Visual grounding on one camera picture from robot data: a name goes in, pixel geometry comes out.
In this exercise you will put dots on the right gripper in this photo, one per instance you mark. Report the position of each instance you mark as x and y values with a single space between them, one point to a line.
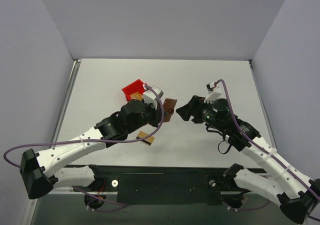
197 109

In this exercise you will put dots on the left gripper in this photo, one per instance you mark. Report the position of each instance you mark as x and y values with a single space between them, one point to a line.
157 113

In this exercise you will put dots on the brown leather card holder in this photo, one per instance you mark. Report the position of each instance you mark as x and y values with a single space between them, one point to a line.
169 108

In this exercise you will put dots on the gold card magnetic stripe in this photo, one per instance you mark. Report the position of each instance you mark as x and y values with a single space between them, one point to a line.
145 138

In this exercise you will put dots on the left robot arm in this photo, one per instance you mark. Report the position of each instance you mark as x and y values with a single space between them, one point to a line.
49 169

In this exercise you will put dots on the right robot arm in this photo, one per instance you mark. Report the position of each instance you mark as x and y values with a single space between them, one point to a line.
296 194

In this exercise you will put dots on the gold cards in bin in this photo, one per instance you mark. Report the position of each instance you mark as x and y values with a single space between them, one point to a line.
136 96

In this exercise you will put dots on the red plastic bin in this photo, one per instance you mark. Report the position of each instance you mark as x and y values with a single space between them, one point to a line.
136 86

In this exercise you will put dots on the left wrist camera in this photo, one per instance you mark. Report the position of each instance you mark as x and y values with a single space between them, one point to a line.
150 98

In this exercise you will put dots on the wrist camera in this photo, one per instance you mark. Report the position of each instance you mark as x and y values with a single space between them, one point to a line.
214 92
150 98

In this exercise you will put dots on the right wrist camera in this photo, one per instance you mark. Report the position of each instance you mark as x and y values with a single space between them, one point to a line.
214 92

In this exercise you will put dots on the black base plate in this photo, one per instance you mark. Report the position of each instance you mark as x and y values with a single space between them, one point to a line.
146 185

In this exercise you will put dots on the aluminium table frame rail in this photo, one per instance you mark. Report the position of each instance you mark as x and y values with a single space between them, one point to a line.
95 92

